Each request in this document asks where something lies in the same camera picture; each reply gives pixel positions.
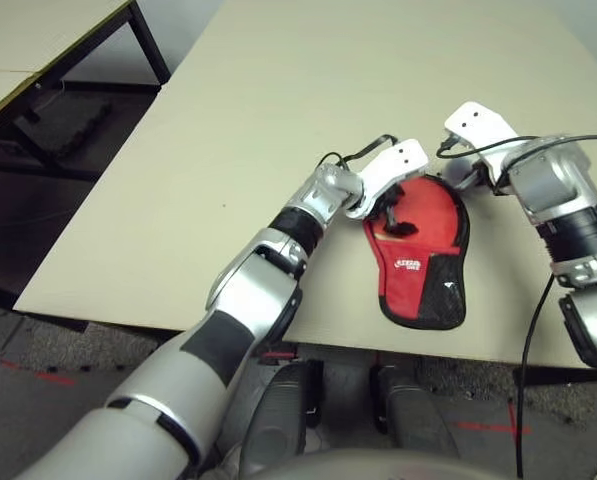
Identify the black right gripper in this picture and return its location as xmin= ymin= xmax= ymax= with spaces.
xmin=456 ymin=158 xmax=503 ymax=197

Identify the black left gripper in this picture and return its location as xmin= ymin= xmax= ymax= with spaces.
xmin=370 ymin=181 xmax=420 ymax=238

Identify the red black paddle case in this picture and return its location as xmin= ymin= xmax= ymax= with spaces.
xmin=362 ymin=173 xmax=473 ymax=332

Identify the grey robot right foot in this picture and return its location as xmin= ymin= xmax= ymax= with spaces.
xmin=371 ymin=363 xmax=460 ymax=459

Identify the grey robot foot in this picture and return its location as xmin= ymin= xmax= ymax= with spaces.
xmin=239 ymin=361 xmax=325 ymax=467
xmin=371 ymin=363 xmax=460 ymax=459

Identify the grey robot left foot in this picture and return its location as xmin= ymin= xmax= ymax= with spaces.
xmin=239 ymin=361 xmax=325 ymax=467

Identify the grey robot torso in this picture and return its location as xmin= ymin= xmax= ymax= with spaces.
xmin=231 ymin=446 xmax=535 ymax=480

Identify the black foam mat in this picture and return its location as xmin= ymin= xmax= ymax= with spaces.
xmin=36 ymin=93 xmax=115 ymax=157

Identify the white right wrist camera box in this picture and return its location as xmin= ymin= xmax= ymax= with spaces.
xmin=442 ymin=100 xmax=520 ymax=167

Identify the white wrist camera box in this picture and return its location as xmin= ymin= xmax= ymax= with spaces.
xmin=442 ymin=100 xmax=520 ymax=167
xmin=344 ymin=139 xmax=430 ymax=222

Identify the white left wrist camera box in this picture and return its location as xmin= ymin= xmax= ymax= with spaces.
xmin=344 ymin=139 xmax=430 ymax=222

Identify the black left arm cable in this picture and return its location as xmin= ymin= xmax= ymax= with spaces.
xmin=314 ymin=133 xmax=400 ymax=170

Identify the beige side table black frame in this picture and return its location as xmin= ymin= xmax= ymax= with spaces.
xmin=0 ymin=0 xmax=173 ymax=182

